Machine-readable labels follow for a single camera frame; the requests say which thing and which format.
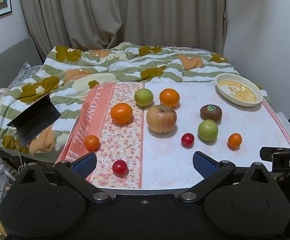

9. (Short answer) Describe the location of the cream cartoon print bowl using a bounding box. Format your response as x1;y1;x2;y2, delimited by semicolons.
215;73;263;107

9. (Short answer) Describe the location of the brown kiwi with sticker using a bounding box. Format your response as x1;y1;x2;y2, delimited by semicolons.
200;104;223;121

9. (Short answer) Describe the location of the white cable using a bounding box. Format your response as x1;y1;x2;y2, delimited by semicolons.
13;131;25;170

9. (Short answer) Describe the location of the small green apple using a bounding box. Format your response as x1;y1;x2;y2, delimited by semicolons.
134;88;154;107

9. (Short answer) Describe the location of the large reddish yellow apple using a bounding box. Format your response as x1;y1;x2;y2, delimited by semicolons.
146;104;178;133

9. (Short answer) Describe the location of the pink floral tablecloth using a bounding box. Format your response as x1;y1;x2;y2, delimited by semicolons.
55;81;290;189

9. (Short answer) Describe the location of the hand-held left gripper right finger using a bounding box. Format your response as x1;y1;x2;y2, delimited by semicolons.
177;151;273;204

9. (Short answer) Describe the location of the large orange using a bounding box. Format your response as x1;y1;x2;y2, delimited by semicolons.
159;88;180;108
110;103;133;124

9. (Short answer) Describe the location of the small orange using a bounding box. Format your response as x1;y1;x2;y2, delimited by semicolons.
228;133;243;149
84;135;100;151

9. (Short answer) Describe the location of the grey patterned pillow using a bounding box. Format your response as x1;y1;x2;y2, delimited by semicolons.
10;61;44;88

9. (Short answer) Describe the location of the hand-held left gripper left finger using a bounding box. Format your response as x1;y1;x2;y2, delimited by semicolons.
16;152;113;204

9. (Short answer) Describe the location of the grey upholstered headboard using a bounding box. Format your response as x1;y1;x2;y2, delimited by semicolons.
0;37;44;90

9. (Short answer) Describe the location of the green striped floral blanket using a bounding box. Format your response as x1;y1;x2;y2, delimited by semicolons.
0;41;272;155

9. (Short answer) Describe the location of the large green apple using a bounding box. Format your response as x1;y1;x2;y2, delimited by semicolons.
198;119;219;142

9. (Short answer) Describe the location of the red cherry tomato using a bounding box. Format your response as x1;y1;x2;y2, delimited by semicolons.
181;133;195;147
112;159;128;175

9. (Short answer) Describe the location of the beige curtain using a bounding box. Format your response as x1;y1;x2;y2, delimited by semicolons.
18;0;228;53

